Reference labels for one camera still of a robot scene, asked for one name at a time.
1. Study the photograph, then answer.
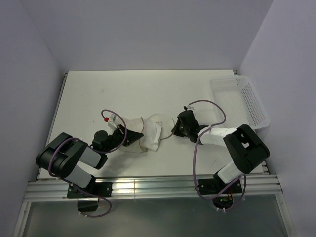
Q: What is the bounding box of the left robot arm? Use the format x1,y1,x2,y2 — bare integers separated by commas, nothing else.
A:
36,124,144,198

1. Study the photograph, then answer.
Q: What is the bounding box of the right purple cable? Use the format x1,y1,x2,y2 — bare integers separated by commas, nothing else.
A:
189,100,247,211

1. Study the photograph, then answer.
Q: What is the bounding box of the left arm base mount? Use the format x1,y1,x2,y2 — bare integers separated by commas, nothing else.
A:
66,182,113,215

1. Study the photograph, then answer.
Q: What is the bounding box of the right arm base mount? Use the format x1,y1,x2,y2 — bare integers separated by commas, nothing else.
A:
197,178,245,210

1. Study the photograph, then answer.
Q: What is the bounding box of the white plastic basket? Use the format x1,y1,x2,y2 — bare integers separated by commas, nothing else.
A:
209,75,270,130

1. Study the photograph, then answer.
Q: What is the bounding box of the aluminium rail frame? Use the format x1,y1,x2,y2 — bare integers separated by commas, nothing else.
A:
14,71,297,237

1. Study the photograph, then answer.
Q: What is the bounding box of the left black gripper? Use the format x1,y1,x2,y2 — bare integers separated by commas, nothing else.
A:
103,124,143,154

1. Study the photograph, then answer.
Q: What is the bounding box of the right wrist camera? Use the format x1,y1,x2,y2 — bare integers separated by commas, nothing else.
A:
183,105,195,111

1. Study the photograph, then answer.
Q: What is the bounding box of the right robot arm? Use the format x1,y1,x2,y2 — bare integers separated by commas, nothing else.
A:
172,110,270,200

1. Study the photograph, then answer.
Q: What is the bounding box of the white bra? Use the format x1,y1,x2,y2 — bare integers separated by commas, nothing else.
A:
119,117,162,153

